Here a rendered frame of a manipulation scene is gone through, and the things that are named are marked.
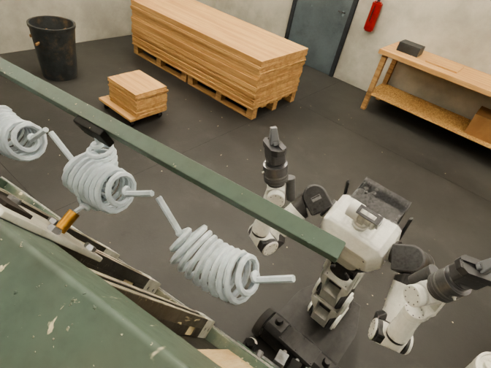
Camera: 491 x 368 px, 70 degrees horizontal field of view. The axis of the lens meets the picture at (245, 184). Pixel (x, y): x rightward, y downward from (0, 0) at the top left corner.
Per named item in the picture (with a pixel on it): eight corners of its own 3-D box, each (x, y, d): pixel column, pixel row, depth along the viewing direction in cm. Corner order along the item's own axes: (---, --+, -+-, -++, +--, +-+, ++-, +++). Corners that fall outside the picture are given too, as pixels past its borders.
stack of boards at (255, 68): (294, 101, 522) (309, 48, 473) (250, 120, 453) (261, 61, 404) (181, 43, 625) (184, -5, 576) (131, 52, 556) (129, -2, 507)
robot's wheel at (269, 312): (246, 336, 228) (261, 324, 245) (252, 342, 226) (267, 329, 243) (259, 313, 221) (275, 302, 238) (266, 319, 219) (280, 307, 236)
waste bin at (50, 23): (90, 78, 469) (84, 27, 428) (49, 87, 434) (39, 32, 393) (68, 63, 492) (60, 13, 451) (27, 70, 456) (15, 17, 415)
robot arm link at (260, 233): (254, 204, 138) (241, 239, 149) (268, 223, 132) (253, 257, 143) (275, 201, 144) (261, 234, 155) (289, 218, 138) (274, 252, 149)
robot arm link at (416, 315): (432, 296, 101) (410, 325, 108) (454, 293, 104) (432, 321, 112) (416, 279, 106) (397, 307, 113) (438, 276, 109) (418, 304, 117)
